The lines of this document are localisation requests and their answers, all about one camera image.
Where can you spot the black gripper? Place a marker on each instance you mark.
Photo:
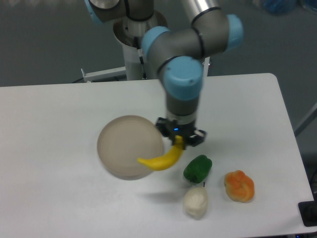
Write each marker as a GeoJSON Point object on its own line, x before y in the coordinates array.
{"type": "Point", "coordinates": [192, 137]}

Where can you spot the yellow toy banana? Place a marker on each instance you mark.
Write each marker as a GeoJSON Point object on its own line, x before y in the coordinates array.
{"type": "Point", "coordinates": [167, 160]}

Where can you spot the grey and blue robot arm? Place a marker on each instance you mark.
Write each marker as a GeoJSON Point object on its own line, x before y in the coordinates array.
{"type": "Point", "coordinates": [175, 58]}

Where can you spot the beige round plate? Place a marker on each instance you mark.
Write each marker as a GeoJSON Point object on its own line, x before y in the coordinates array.
{"type": "Point", "coordinates": [125, 139]}

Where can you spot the green toy bell pepper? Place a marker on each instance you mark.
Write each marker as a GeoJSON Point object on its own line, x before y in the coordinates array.
{"type": "Point", "coordinates": [198, 169]}

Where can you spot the white toy pear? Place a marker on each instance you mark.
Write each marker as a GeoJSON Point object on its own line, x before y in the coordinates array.
{"type": "Point", "coordinates": [196, 201]}

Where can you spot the orange toy bread knot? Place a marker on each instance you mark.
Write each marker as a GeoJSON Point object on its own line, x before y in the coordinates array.
{"type": "Point", "coordinates": [239, 187]}

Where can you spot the grey metal table leg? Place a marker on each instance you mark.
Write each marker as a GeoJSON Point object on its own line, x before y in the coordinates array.
{"type": "Point", "coordinates": [309, 117]}

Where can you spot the black device at table edge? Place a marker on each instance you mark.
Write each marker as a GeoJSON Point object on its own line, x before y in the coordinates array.
{"type": "Point", "coordinates": [308, 212]}

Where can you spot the blue plastic bag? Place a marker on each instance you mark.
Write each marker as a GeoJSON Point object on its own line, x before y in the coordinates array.
{"type": "Point", "coordinates": [278, 7]}

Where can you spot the white upright metal bracket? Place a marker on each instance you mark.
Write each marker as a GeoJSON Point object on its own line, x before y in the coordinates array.
{"type": "Point", "coordinates": [207, 64]}

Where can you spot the white metal frame bracket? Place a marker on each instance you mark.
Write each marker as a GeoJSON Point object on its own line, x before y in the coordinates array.
{"type": "Point", "coordinates": [104, 75]}

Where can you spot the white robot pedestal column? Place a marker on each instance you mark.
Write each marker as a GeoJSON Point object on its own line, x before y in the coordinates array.
{"type": "Point", "coordinates": [133, 54]}

